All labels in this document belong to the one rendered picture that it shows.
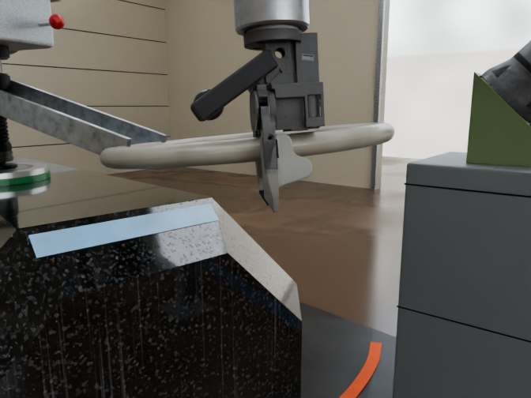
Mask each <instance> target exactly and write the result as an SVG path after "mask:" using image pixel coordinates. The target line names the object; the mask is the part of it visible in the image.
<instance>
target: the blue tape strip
mask: <svg viewBox="0 0 531 398"><path fill-rule="evenodd" d="M216 220H219V219H218V217H217V214H216V213H215V212H214V210H213V207H212V206H211V204H206V205H197V206H193V207H188V208H179V209H175V210H170V211H165V212H157V213H152V214H148V215H143V216H134V217H130V218H125V219H120V220H112V221H107V222H102V223H94V224H89V225H84V226H80V227H71V228H67V229H62V230H57V231H49V232H44V233H39V234H34V235H29V238H30V241H31V244H32V247H33V249H34V252H35V255H36V258H38V257H46V256H49V255H53V254H57V253H65V252H68V251H72V250H79V249H84V248H87V247H91V246H98V245H102V244H106V243H110V242H117V241H121V240H125V239H129V238H136V237H140V236H144V235H151V234H155V233H159V232H163V231H170V230H175V229H178V228H182V227H189V226H193V225H197V224H201V223H208V222H212V221H216Z"/></svg>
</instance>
